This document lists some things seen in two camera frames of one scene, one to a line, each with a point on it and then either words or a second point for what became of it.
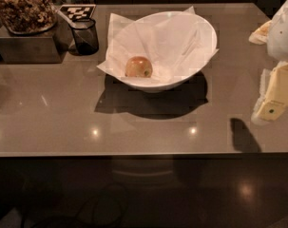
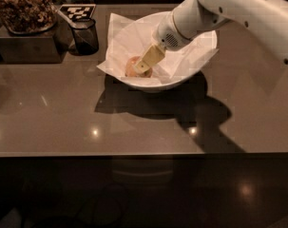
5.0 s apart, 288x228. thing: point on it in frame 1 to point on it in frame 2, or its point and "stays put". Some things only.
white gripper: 282,37 to 165,34
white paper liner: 175,44 stays put
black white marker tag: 78,11 stays put
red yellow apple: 139,66 stays put
